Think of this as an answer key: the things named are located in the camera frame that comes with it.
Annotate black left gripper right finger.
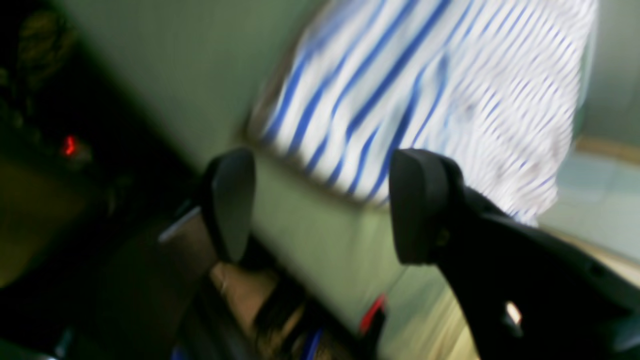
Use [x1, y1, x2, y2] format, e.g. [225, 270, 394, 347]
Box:
[389, 149, 640, 360]

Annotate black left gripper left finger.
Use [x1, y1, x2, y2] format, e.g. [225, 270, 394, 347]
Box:
[155, 147, 257, 311]

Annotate centre red table clamp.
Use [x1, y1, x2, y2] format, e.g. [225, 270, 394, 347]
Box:
[358, 294, 387, 336]

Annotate green table cloth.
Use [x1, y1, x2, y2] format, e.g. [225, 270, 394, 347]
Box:
[55, 0, 639, 360]

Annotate blue white striped t-shirt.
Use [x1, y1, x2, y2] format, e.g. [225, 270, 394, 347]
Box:
[247, 0, 599, 225]

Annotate black power strip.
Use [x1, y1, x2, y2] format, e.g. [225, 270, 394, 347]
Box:
[54, 134, 95, 171]

